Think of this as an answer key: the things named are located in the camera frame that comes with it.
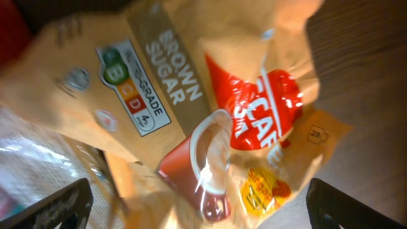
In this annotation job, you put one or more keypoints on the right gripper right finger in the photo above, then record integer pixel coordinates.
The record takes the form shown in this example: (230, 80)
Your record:
(329, 207)

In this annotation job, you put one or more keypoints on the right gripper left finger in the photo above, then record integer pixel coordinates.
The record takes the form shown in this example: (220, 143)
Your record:
(68, 208)

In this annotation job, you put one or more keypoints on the tissue multipack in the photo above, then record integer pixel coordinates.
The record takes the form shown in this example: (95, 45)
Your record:
(36, 162)

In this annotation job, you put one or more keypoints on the brown sugar coffee bag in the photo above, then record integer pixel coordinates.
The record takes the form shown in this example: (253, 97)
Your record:
(214, 98)

